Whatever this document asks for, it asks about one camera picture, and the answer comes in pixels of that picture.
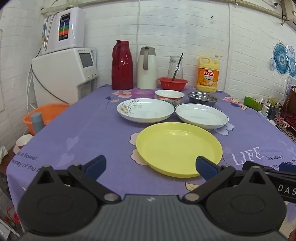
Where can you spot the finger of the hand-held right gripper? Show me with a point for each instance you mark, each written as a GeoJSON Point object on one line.
{"type": "Point", "coordinates": [277, 167]}

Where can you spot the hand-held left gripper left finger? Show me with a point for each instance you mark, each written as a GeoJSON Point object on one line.
{"type": "Point", "coordinates": [96, 165]}

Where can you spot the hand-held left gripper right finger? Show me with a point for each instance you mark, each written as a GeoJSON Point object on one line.
{"type": "Point", "coordinates": [205, 168]}

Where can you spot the yellow plastic plate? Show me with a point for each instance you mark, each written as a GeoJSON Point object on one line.
{"type": "Point", "coordinates": [178, 148]}

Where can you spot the white blue-rimmed plate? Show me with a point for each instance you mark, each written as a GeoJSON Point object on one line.
{"type": "Point", "coordinates": [201, 114]}

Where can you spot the stainless steel bowl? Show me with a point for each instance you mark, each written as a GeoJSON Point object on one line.
{"type": "Point", "coordinates": [203, 98]}

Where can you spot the white floral plate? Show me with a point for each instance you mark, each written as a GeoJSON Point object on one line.
{"type": "Point", "coordinates": [148, 111]}

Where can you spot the red patterned ceramic bowl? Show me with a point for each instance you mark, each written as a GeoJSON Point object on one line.
{"type": "Point", "coordinates": [170, 97]}

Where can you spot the purple plastic bowl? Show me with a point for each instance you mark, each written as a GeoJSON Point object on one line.
{"type": "Point", "coordinates": [143, 93]}

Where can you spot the purple floral tablecloth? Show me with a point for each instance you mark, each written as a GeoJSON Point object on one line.
{"type": "Point", "coordinates": [92, 129]}

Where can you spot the white power strip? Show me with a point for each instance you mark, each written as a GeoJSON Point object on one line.
{"type": "Point", "coordinates": [266, 117]}

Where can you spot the dark charger plug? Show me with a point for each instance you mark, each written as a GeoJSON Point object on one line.
{"type": "Point", "coordinates": [272, 113]}

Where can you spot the brown bag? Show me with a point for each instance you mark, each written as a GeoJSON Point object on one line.
{"type": "Point", "coordinates": [290, 106]}

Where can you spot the green box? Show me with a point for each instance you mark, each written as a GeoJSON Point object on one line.
{"type": "Point", "coordinates": [251, 103]}

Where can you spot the orange plastic basket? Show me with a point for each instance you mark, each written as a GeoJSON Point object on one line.
{"type": "Point", "coordinates": [53, 111]}

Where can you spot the grey-blue cup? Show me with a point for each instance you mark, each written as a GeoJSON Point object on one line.
{"type": "Point", "coordinates": [37, 122]}

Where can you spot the red plastic basket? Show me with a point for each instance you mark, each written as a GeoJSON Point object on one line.
{"type": "Point", "coordinates": [173, 85]}

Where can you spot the yellow detergent bottle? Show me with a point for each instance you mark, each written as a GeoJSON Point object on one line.
{"type": "Point", "coordinates": [208, 77]}

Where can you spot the white water dispenser with screen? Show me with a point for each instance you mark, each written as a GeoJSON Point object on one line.
{"type": "Point", "coordinates": [62, 71]}

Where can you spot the red thermos jug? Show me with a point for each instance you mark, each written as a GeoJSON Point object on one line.
{"type": "Point", "coordinates": [122, 67]}

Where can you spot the glass pitcher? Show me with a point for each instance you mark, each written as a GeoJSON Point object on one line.
{"type": "Point", "coordinates": [172, 67]}

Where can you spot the white thermos jug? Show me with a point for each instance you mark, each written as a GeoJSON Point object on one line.
{"type": "Point", "coordinates": [146, 71]}

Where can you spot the black stirring stick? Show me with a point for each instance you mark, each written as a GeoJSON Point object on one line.
{"type": "Point", "coordinates": [178, 63]}

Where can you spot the blue paper fan decoration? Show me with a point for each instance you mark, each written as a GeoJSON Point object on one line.
{"type": "Point", "coordinates": [281, 59]}

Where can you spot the white water purifier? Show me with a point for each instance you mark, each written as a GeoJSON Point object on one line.
{"type": "Point", "coordinates": [74, 27]}

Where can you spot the wall air conditioner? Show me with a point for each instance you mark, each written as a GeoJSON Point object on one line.
{"type": "Point", "coordinates": [289, 9]}

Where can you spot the beige wall pipe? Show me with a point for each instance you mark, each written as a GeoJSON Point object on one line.
{"type": "Point", "coordinates": [254, 6]}

